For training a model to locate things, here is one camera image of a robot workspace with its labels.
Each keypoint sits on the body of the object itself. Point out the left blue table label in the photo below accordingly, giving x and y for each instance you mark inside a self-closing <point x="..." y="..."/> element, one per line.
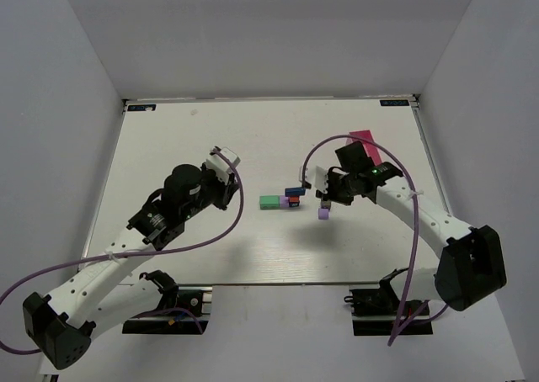
<point x="141" y="107"/>

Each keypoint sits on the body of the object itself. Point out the dark blue long block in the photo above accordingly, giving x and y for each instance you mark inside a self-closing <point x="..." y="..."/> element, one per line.
<point x="296" y="191"/>

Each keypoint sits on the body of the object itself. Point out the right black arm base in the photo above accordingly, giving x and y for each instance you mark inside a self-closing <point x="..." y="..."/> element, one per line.
<point x="373" y="315"/>

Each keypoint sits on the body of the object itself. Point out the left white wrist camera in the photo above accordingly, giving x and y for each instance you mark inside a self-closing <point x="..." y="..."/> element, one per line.
<point x="222" y="161"/>

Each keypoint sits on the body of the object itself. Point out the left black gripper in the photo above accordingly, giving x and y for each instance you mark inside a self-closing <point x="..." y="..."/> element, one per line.
<point x="227" y="187"/>

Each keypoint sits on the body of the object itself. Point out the pink plastic box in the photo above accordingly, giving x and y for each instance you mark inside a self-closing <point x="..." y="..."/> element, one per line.
<point x="366" y="141"/>

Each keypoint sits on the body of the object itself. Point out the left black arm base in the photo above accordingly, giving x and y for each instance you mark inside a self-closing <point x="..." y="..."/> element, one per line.
<point x="180" y="310"/>

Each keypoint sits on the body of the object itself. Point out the small purple cube block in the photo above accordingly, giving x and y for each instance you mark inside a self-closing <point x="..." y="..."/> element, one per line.
<point x="323" y="213"/>

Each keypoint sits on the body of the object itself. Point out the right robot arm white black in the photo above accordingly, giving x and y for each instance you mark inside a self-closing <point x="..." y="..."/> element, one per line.
<point x="471" y="264"/>

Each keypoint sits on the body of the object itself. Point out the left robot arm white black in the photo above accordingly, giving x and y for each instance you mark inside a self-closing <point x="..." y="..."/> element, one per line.
<point x="63" y="322"/>

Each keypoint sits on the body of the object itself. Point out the blue table label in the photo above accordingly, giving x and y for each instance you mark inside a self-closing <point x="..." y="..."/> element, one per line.
<point x="394" y="103"/>
<point x="141" y="107"/>

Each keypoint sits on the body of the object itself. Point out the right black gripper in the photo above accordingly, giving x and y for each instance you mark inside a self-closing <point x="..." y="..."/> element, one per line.
<point x="333" y="187"/>

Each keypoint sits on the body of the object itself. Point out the right blue table label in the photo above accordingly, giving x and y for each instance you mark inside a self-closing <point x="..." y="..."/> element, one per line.
<point x="394" y="103"/>

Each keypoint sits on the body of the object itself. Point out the green wood block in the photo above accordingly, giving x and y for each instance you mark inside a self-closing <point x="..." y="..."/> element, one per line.
<point x="269" y="202"/>

